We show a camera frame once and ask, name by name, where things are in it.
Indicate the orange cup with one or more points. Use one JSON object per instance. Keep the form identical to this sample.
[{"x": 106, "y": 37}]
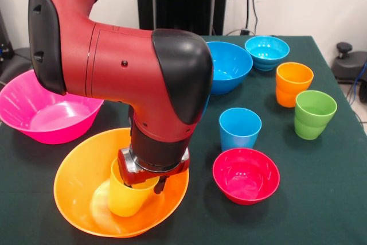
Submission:
[{"x": 289, "y": 90}]

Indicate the medium blue bowl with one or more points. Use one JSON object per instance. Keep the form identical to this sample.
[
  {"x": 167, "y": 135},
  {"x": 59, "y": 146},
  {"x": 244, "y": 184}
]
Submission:
[{"x": 229, "y": 64}]

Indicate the black stand base with knob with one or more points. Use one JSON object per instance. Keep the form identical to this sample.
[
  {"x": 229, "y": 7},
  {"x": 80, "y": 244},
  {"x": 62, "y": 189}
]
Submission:
[{"x": 349, "y": 67}]

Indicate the small light blue bowl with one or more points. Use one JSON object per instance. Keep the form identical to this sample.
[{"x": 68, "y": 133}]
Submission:
[{"x": 266, "y": 52}]

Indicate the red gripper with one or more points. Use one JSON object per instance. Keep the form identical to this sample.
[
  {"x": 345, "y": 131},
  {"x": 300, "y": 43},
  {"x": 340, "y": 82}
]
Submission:
[{"x": 137, "y": 177}]

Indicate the large magenta bowl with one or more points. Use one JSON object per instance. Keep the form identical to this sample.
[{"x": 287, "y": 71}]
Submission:
[{"x": 51, "y": 124}]

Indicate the blue cup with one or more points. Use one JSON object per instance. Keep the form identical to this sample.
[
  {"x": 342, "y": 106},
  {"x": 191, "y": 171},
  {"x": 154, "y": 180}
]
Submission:
[{"x": 239, "y": 133}]

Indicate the large orange bowl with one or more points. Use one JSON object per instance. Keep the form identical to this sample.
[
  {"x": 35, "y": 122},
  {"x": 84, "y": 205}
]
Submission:
[{"x": 74, "y": 199}]

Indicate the green cup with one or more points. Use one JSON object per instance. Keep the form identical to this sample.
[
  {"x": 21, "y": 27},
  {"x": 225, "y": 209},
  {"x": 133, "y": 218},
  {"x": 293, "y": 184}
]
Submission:
[{"x": 312, "y": 124}]

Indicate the yellow cup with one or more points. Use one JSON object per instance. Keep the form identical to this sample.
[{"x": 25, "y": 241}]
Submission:
[{"x": 123, "y": 202}]

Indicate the dark green table cloth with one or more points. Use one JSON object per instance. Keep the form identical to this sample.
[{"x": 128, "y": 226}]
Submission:
[{"x": 286, "y": 199}]

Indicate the black equipment box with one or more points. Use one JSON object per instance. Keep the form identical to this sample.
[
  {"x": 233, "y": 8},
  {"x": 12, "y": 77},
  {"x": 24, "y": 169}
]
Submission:
[{"x": 4, "y": 47}]

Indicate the small crimson bowl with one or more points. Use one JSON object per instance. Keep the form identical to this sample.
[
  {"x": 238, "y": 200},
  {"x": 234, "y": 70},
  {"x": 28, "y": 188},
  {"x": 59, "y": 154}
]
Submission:
[{"x": 246, "y": 182}]

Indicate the dark grey stand base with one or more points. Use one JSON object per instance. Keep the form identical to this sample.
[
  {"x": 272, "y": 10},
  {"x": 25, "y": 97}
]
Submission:
[{"x": 14, "y": 61}]

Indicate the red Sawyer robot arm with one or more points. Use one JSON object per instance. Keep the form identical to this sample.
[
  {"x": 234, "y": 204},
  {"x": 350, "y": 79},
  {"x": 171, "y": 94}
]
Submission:
[{"x": 114, "y": 64}]

